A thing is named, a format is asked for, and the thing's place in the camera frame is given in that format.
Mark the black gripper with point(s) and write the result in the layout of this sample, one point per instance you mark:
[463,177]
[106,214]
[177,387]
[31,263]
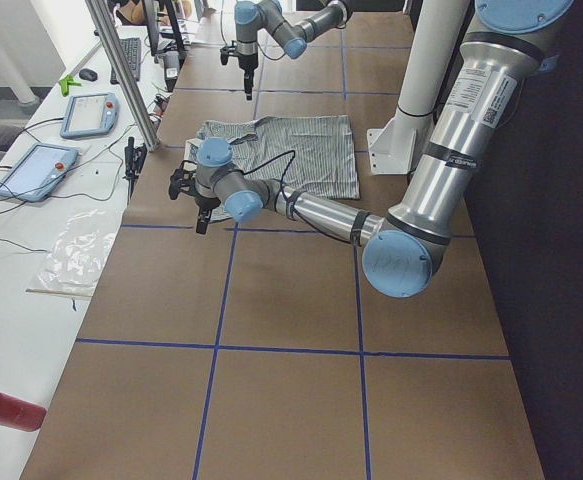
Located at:
[246,64]
[205,204]

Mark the blue white striped polo shirt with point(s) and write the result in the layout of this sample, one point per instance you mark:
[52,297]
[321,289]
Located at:
[244,164]

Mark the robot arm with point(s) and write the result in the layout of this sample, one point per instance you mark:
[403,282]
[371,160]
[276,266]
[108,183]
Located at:
[251,17]
[466,60]

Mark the black spare gripper tool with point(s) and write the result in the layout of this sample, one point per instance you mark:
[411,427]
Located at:
[134,158]

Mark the black monitor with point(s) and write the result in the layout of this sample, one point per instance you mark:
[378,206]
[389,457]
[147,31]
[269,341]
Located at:
[175,43]

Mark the black keyboard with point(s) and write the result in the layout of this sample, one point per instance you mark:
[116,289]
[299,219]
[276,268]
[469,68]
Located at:
[132,50]

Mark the clear plastic bag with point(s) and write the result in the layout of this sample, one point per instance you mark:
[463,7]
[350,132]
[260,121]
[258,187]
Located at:
[77,258]

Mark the far blue teach pendant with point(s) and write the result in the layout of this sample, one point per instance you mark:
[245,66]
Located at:
[89,115]

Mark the blue teach pendant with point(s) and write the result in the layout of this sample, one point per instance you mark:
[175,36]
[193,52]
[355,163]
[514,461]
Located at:
[38,172]
[89,115]

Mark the black computer mouse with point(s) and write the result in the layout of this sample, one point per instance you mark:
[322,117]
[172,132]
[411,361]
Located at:
[88,75]

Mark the near blue teach pendant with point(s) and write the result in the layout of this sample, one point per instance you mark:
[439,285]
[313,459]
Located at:
[38,172]

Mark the green clip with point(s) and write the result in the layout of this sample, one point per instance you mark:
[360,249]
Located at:
[66,82]

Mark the red cylinder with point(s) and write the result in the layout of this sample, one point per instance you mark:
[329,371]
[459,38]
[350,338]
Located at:
[19,414]

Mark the aluminium frame post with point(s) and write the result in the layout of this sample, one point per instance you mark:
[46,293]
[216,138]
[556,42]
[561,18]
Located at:
[113,49]

